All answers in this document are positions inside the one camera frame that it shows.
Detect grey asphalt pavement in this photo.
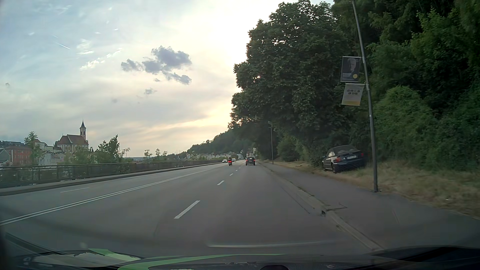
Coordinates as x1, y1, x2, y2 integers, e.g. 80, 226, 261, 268
259, 162, 480, 251

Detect grey asphalt road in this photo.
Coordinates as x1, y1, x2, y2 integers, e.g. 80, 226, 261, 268
0, 160, 370, 259

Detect road markings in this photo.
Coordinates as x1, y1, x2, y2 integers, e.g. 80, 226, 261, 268
0, 161, 248, 226

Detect white buildings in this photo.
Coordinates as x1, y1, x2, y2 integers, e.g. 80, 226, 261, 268
33, 140, 66, 166

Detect dark parked car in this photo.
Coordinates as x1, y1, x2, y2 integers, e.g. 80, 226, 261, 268
322, 145, 366, 174

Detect church with tower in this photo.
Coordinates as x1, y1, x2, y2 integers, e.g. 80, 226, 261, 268
55, 120, 90, 153

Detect lamp post with posters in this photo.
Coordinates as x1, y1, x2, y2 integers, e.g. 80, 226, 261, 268
340, 0, 379, 193

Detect car's own bonnet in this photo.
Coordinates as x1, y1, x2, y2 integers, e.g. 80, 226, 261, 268
11, 245, 480, 270

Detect green trees behind railing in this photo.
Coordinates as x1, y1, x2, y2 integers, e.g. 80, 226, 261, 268
23, 131, 188, 166

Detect narrow pavement by railing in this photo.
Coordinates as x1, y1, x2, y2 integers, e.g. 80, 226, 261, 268
0, 162, 226, 197

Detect wood of green trees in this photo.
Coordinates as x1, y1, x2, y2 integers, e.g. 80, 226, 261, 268
187, 0, 480, 170

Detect thin lamp post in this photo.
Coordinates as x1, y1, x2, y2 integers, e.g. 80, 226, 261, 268
268, 121, 274, 165

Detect red building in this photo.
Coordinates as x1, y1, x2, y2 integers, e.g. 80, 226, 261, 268
4, 145, 34, 166

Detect dry grass verge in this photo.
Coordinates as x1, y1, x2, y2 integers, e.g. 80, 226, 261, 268
271, 160, 480, 218

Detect metal railing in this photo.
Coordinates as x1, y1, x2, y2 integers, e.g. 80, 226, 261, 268
0, 160, 226, 189

